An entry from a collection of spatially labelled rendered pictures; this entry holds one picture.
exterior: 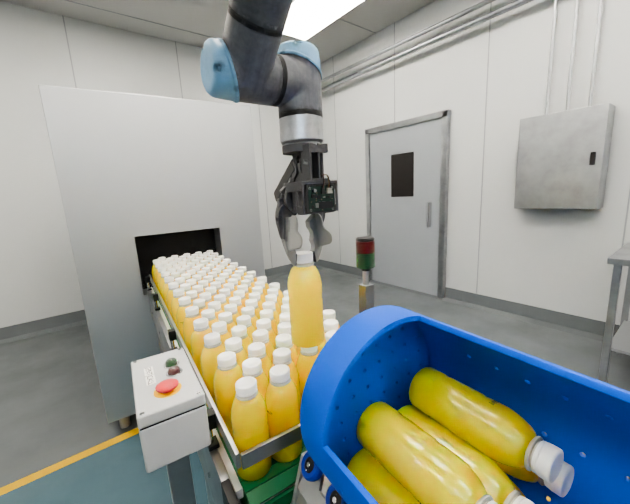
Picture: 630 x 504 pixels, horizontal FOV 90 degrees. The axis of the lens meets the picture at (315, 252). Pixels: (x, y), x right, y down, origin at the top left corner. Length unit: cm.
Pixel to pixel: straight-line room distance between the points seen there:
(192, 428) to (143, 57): 470
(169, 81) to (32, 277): 285
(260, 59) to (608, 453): 66
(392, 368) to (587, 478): 27
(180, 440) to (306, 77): 62
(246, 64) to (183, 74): 459
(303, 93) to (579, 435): 61
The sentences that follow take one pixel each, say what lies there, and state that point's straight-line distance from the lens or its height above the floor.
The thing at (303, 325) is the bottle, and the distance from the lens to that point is 61.
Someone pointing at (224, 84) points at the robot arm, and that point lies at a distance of 50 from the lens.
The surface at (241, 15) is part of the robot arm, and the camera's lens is 49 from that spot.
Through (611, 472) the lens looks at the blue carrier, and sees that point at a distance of 58.
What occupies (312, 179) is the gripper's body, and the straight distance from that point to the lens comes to 52.
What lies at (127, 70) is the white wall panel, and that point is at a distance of 491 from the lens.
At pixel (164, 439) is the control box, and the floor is 105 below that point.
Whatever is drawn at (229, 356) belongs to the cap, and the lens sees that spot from 73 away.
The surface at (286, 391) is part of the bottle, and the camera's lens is 65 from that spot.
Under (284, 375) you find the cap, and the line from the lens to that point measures 64.
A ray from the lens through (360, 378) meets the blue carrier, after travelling 54.
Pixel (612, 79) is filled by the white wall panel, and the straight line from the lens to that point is 368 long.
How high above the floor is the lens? 142
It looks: 11 degrees down
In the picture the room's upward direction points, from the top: 3 degrees counter-clockwise
